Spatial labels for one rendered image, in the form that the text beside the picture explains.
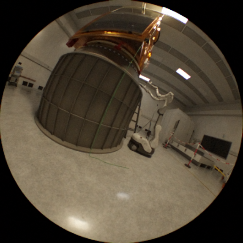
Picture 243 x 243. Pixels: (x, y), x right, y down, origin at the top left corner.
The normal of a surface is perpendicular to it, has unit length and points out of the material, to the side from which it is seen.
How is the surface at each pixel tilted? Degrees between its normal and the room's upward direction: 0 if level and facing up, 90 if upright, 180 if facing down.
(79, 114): 90
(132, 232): 0
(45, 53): 90
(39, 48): 90
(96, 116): 90
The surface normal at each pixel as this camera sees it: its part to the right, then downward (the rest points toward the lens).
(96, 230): 0.41, -0.91
